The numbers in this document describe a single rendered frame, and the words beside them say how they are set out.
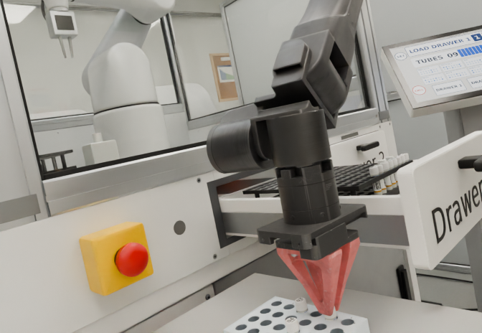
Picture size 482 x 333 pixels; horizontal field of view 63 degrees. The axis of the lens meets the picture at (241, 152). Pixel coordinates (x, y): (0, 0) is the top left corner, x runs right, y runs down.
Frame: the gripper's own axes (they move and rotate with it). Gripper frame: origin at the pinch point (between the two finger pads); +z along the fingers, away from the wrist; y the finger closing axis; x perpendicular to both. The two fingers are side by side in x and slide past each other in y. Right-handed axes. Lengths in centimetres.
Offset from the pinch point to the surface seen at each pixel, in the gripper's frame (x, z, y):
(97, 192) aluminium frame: -26.4, -14.3, 10.6
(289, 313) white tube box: -4.4, 1.5, 1.3
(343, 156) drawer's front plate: -27, -8, -46
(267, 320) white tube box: -5.9, 1.7, 3.2
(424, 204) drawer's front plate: 6.6, -7.7, -10.4
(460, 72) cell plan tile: -21, -24, -112
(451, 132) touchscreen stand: -29, -4, -119
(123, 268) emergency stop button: -19.4, -5.6, 12.0
